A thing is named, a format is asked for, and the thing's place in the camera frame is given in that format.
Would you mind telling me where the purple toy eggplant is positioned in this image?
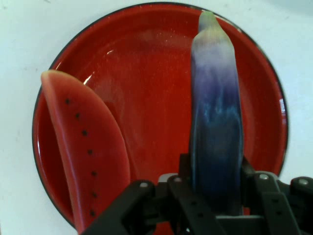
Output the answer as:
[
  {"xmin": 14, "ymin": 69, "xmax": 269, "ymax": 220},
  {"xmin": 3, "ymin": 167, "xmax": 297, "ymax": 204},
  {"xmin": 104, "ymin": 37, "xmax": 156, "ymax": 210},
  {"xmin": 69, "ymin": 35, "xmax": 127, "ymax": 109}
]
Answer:
[{"xmin": 190, "ymin": 10, "xmax": 244, "ymax": 216}]

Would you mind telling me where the red enamel plate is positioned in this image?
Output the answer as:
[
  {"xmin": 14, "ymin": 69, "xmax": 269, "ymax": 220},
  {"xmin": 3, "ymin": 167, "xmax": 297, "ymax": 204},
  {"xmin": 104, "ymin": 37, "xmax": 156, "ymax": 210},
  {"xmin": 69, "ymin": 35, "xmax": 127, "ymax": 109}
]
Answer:
[{"xmin": 32, "ymin": 2, "xmax": 289, "ymax": 230}]

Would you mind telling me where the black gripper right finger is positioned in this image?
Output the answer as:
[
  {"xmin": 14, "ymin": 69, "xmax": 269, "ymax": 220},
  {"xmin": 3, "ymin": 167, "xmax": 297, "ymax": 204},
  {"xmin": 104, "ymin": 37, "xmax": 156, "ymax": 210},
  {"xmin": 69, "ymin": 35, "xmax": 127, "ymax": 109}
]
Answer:
[{"xmin": 241, "ymin": 156, "xmax": 313, "ymax": 235}]

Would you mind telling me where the toy watermelon slice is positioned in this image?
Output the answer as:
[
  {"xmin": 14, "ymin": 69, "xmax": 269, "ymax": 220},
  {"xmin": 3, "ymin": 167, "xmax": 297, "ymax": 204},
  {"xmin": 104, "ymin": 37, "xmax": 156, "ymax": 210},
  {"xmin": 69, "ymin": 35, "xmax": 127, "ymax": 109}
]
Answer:
[{"xmin": 41, "ymin": 70, "xmax": 131, "ymax": 235}]

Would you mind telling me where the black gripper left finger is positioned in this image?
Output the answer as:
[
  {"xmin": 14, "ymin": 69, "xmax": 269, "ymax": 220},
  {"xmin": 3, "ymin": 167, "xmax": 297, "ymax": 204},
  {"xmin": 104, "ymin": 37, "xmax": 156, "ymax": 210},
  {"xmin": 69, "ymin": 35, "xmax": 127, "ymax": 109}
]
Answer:
[{"xmin": 80, "ymin": 153, "xmax": 228, "ymax": 235}]

